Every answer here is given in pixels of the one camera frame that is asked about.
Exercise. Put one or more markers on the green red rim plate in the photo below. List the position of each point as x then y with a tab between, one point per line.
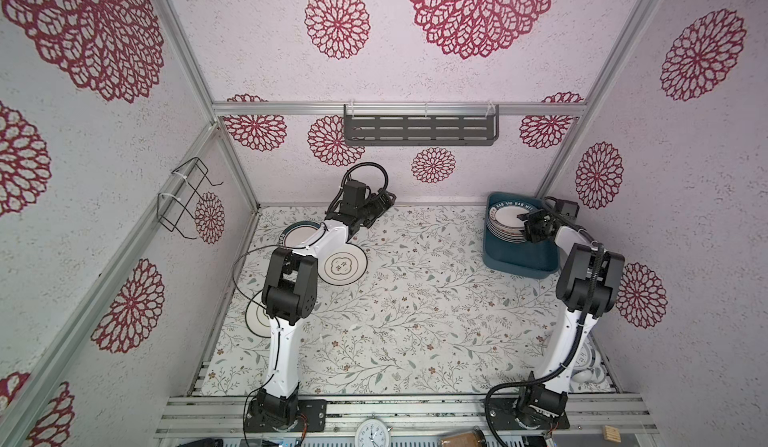
297	233

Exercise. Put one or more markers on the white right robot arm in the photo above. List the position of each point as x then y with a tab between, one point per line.
587	287

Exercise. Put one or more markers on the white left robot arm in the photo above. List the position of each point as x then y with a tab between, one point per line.
291	284

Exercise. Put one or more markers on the black wire wall rack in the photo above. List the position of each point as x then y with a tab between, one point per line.
193	209

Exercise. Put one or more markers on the grey wall shelf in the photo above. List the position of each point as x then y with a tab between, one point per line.
425	130

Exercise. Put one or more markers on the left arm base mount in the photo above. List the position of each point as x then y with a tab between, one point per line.
267	414

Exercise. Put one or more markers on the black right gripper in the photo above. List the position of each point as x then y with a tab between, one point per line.
532	216

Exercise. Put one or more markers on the white plate clover motif back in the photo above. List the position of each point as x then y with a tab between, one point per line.
344	267

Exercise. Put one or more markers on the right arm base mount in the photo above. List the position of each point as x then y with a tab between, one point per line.
536	408

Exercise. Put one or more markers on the white plate clover motif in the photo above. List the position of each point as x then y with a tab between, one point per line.
344	267
256	319

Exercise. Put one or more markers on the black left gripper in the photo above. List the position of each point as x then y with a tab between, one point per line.
380	206

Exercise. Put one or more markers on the teal plastic bin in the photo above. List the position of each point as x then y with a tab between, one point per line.
526	259

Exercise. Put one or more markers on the white plate clover motif front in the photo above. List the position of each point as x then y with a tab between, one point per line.
256	319

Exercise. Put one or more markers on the brown box front edge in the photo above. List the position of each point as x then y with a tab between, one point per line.
467	438

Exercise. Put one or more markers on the white round clock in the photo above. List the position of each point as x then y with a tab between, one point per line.
372	433

